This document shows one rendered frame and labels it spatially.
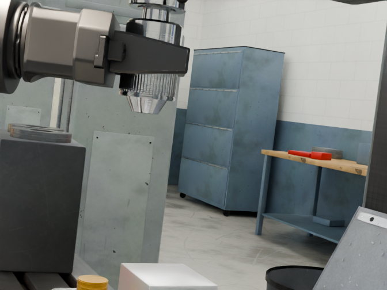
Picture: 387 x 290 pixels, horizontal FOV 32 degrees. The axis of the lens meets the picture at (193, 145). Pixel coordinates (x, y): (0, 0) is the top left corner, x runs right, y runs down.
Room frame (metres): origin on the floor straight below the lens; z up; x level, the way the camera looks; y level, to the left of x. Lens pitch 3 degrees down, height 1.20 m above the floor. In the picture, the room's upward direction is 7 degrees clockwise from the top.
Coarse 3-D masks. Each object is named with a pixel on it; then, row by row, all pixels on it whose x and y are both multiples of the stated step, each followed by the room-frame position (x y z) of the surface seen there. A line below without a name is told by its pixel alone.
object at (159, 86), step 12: (156, 36) 0.53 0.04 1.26; (168, 36) 0.53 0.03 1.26; (120, 84) 0.54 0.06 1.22; (132, 84) 0.53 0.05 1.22; (144, 84) 0.53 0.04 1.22; (156, 84) 0.53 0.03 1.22; (168, 84) 0.54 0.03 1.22; (132, 96) 0.53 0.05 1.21; (144, 96) 0.53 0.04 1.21; (156, 96) 0.53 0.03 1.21; (168, 96) 0.54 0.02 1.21
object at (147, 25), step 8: (128, 24) 0.54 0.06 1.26; (136, 24) 0.53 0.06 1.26; (144, 24) 0.53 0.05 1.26; (152, 24) 0.53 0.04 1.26; (160, 24) 0.53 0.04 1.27; (168, 24) 0.53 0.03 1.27; (176, 24) 0.54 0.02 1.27; (160, 32) 0.53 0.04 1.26; (168, 32) 0.53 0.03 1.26; (176, 32) 0.54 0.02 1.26
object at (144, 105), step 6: (126, 96) 0.55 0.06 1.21; (132, 102) 0.54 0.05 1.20; (138, 102) 0.54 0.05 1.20; (144, 102) 0.54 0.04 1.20; (150, 102) 0.54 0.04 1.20; (156, 102) 0.54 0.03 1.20; (162, 102) 0.54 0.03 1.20; (132, 108) 0.54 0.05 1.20; (138, 108) 0.54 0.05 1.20; (144, 108) 0.54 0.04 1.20; (150, 108) 0.54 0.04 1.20; (156, 108) 0.54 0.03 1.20; (156, 114) 0.55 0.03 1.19
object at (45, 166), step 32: (32, 128) 1.02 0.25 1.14; (0, 160) 0.92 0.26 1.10; (32, 160) 0.93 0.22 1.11; (64, 160) 0.95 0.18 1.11; (0, 192) 0.92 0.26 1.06; (32, 192) 0.93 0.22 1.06; (64, 192) 0.95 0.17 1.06; (0, 224) 0.92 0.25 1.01; (32, 224) 0.94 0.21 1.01; (64, 224) 0.95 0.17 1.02; (0, 256) 0.92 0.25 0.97; (32, 256) 0.94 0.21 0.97; (64, 256) 0.95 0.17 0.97
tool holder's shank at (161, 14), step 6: (138, 6) 0.54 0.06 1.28; (144, 6) 0.54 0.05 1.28; (150, 6) 0.54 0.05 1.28; (156, 6) 0.54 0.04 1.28; (144, 12) 0.54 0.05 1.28; (150, 12) 0.54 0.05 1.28; (156, 12) 0.54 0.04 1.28; (162, 12) 0.54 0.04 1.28; (168, 12) 0.55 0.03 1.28; (174, 12) 0.55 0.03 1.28; (150, 18) 0.54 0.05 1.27; (156, 18) 0.54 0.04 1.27; (162, 18) 0.54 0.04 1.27; (168, 18) 0.55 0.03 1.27
